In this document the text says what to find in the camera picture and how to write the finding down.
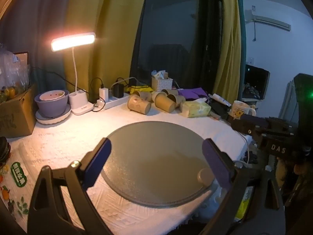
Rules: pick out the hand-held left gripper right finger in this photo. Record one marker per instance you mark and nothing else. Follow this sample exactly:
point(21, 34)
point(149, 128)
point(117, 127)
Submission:
point(217, 164)

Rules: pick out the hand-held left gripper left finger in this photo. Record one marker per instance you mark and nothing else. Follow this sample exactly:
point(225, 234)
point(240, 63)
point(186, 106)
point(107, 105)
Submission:
point(97, 164)

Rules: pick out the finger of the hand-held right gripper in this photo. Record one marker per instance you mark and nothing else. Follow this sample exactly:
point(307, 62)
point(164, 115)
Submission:
point(244, 127)

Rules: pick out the brown printed paper cup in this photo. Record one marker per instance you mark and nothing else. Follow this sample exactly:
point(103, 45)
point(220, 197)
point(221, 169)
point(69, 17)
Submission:
point(139, 104)

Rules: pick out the person's right hand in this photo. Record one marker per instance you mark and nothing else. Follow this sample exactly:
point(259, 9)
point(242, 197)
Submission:
point(299, 170)

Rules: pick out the white bear print mug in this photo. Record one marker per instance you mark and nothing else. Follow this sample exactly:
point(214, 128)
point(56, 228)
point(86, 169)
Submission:
point(238, 110)

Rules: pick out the white textured table cloth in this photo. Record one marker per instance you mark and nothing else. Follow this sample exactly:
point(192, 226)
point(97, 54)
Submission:
point(73, 137)

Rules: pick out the white tube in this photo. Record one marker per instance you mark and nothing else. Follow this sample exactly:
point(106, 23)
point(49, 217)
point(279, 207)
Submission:
point(220, 99)

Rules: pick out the yellow plastic bag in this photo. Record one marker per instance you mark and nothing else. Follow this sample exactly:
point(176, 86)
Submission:
point(243, 205)

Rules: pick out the dark monitor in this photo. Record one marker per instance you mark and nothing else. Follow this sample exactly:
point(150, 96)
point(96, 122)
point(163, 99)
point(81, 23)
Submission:
point(256, 78)

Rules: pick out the yellow-green tissue pack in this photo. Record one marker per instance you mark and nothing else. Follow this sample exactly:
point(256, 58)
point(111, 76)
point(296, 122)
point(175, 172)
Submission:
point(196, 109)

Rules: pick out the round grey mat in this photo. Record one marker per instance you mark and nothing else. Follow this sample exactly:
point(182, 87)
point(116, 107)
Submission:
point(151, 156)

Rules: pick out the white plate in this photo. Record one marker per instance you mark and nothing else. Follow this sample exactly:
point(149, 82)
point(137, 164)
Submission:
point(61, 118)

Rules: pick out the purple cloth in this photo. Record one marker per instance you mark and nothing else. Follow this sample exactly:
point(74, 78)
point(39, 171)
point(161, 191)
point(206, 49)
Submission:
point(193, 93)

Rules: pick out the white power strip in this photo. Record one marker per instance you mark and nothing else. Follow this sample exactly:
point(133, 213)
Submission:
point(115, 102)

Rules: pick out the white charger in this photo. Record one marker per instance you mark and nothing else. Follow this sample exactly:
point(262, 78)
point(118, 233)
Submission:
point(103, 93)

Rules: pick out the purple bowl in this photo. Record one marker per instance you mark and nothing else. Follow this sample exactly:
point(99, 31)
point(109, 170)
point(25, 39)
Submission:
point(52, 107)

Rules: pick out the black charger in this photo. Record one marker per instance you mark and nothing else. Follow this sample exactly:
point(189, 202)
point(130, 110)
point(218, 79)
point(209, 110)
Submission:
point(119, 90)

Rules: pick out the fruit print plastic bag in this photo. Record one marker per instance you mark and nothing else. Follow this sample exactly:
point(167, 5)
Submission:
point(17, 176)

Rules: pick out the pink lid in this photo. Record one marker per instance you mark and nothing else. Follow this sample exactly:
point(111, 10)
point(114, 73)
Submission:
point(52, 95)

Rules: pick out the yellow packet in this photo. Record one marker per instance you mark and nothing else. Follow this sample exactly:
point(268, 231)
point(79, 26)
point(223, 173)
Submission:
point(140, 88)

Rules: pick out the yellow curtain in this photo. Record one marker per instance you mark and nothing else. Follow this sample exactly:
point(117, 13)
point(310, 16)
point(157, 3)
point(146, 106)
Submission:
point(231, 41)
point(115, 17)

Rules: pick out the white woven basket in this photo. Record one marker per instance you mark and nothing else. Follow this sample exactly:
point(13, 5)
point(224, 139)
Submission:
point(162, 84)

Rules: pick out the cardboard box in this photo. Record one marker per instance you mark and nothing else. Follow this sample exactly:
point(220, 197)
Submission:
point(14, 117)

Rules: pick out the stack of black bowls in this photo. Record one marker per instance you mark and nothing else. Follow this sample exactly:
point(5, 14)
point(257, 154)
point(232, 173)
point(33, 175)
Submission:
point(3, 149)

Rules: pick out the white air conditioner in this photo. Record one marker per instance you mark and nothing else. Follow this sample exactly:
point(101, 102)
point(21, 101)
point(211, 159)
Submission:
point(269, 20)

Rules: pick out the dark window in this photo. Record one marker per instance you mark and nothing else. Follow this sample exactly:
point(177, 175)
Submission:
point(171, 29)

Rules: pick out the clear plastic bags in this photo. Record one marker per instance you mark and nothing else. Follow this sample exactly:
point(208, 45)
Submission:
point(12, 73)

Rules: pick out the white desk lamp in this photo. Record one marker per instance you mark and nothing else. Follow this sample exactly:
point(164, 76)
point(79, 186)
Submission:
point(73, 41)

